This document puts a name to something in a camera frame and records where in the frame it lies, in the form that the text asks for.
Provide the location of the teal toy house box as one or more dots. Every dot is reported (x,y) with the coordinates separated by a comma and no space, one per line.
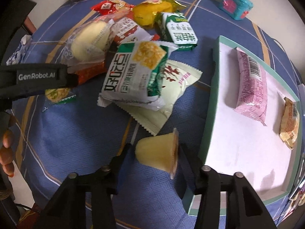
(236,9)

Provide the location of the red white milk packet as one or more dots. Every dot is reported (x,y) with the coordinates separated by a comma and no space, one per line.
(126,30)

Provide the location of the beige wafer packet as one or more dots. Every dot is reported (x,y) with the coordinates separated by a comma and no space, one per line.
(289,124)

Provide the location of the teal rimmed white tray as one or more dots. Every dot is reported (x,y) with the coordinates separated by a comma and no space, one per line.
(234,143)

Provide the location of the pink barcode snack packet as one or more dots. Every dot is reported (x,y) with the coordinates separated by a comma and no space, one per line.
(252,97)

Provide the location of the yellow bread packet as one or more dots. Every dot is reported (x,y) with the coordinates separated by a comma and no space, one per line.
(145,13)

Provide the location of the blue white tissue pack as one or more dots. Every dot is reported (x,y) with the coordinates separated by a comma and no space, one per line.
(18,55)

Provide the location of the green cracker packet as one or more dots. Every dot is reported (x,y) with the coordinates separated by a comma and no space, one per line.
(135,75)

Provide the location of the green white biscuit packet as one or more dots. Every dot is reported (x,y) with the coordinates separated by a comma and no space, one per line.
(175,28)

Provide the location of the person's left hand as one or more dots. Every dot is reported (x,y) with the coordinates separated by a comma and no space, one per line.
(6,153)

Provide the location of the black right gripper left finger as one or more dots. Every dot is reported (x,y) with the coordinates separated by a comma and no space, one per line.
(66,208)

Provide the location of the red cartoon snack packet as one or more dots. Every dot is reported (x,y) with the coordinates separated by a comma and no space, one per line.
(107,7)

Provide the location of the clear white cake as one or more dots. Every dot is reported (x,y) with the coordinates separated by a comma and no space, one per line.
(88,44)

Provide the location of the blue plaid tablecloth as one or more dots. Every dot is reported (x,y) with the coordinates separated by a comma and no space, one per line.
(79,136)

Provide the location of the small green cookie packet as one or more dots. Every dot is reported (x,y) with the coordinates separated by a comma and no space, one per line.
(58,96)

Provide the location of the red patterned snack packet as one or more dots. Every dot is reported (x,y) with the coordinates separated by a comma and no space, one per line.
(87,73)

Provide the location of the cream persimmon snack packet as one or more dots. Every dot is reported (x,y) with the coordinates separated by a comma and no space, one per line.
(177,77)

